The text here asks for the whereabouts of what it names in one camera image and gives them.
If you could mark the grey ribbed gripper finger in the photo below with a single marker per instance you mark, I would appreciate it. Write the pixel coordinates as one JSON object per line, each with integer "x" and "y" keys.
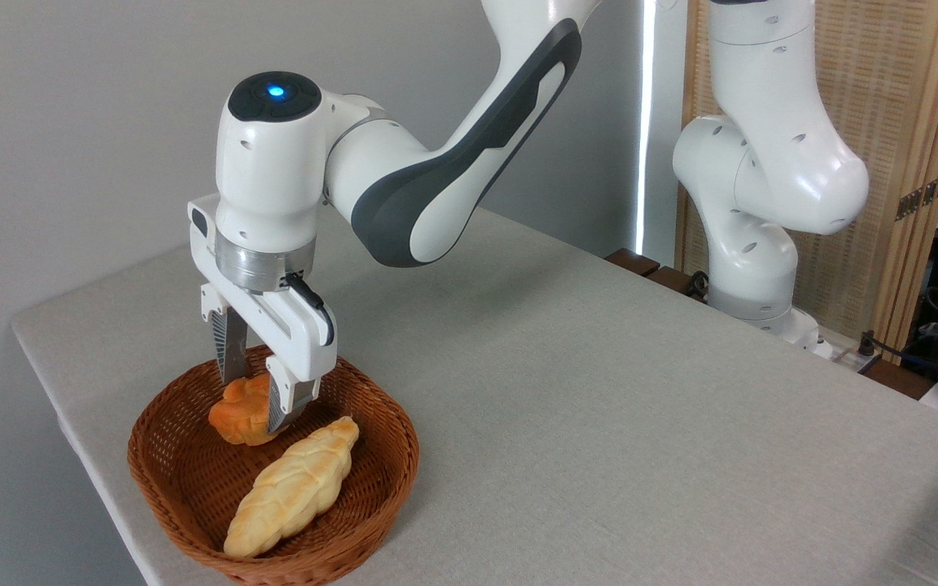
{"x": 229, "y": 350}
{"x": 286, "y": 399}

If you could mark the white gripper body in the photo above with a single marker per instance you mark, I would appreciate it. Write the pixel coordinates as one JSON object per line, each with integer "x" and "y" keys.
{"x": 290, "y": 325}

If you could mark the round orange bread bun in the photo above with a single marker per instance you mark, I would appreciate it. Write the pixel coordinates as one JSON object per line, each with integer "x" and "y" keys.
{"x": 237, "y": 415}

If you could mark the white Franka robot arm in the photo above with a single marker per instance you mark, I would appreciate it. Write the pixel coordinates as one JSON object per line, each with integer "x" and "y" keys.
{"x": 436, "y": 187}

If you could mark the long braided pale bread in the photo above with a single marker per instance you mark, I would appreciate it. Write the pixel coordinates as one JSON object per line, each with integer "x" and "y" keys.
{"x": 294, "y": 488}

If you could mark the brown wicker basket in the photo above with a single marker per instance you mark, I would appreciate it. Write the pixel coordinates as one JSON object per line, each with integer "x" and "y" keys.
{"x": 192, "y": 480}

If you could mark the grey tablecloth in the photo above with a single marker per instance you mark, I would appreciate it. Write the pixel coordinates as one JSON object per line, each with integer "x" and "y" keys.
{"x": 599, "y": 423}

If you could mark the dark brown wooden slat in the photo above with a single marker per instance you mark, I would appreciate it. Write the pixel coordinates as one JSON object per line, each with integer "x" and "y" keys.
{"x": 896, "y": 378}
{"x": 672, "y": 281}
{"x": 632, "y": 261}

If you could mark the bright vertical light strip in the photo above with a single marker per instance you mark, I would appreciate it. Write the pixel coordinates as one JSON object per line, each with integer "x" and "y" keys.
{"x": 646, "y": 122}

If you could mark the dark metal screen hinge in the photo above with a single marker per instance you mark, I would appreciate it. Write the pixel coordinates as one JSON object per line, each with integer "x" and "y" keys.
{"x": 921, "y": 198}

